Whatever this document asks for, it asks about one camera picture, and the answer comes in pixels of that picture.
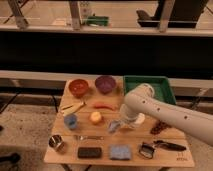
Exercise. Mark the light blue towel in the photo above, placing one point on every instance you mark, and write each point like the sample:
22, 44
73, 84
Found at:
116, 125

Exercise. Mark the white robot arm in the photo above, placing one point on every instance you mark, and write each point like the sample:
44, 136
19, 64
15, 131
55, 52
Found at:
141, 100

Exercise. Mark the purple bowl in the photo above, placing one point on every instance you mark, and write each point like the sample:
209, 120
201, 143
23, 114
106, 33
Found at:
105, 84

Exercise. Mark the red bowl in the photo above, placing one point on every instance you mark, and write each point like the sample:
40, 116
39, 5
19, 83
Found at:
78, 87

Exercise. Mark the red chili pepper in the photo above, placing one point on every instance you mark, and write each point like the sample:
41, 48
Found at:
99, 106

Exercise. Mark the yellow round fruit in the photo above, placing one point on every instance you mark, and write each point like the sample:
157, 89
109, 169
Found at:
95, 117

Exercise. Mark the beige wooden spatula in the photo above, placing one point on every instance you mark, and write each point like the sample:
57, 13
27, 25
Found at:
72, 109

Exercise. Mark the white cup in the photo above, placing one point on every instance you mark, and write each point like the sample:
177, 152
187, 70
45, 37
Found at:
140, 119

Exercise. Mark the blue cup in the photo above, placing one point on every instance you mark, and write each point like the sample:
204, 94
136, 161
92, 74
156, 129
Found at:
70, 121

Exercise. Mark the green plastic tray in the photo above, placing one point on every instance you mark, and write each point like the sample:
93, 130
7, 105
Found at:
160, 84

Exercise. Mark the wooden folding table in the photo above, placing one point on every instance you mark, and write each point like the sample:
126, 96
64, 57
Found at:
132, 137

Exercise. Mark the dark brown pinecone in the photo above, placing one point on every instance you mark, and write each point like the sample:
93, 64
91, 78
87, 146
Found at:
159, 127

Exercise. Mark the green box on shelf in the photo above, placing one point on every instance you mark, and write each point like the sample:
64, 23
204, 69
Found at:
97, 20

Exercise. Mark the blue rectangular sponge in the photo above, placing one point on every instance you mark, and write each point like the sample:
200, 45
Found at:
120, 152

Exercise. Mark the black rectangular sponge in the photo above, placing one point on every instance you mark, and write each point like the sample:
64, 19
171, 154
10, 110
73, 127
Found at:
89, 152

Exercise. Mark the small metal pot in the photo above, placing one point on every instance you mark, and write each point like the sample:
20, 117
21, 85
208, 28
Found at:
56, 142

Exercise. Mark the black metal clip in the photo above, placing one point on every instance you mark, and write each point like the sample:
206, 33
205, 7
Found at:
146, 150

